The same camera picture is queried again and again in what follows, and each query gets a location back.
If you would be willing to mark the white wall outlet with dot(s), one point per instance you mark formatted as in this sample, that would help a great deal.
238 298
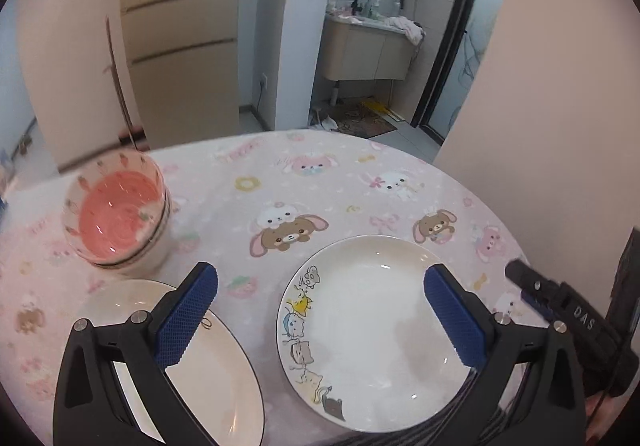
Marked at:
264 81

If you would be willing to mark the white cloth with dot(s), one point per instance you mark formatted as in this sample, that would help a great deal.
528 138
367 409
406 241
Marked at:
324 120

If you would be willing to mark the pink cartoon printed tablecloth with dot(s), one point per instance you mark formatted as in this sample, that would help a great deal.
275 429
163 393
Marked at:
350 186

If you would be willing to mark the pink bowl with carrot print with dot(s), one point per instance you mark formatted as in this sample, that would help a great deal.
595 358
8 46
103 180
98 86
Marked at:
115 216

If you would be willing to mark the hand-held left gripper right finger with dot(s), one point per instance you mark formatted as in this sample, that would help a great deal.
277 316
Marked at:
455 321

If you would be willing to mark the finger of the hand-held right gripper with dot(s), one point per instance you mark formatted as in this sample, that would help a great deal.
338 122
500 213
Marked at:
539 307
535 283

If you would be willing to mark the patterned floor mat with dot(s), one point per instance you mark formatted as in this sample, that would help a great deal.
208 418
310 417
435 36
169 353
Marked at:
365 121

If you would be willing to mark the beige vanity cabinet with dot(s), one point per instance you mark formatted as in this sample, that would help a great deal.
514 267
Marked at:
360 51

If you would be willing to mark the pink cloth on vanity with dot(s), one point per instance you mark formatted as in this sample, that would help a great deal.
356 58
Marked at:
407 29

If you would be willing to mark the white plate with cartoon cats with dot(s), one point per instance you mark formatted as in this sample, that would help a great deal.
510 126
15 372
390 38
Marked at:
370 316

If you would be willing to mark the white plate with black rim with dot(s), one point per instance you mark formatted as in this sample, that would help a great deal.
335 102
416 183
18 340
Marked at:
220 391

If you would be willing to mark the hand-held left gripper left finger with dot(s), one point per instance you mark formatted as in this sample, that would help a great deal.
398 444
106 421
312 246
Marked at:
185 321

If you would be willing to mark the person's right hand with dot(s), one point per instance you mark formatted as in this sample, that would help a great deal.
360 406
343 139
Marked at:
595 421

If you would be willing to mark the frosted glass door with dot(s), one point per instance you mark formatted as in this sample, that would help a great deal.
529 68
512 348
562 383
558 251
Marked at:
465 76

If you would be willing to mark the toiletry bottles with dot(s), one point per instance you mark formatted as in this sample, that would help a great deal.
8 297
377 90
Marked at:
378 9

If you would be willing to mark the pair of brown slippers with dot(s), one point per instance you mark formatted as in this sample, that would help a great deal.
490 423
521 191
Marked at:
25 142

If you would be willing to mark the beige refrigerator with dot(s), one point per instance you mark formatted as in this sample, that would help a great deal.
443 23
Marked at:
180 76

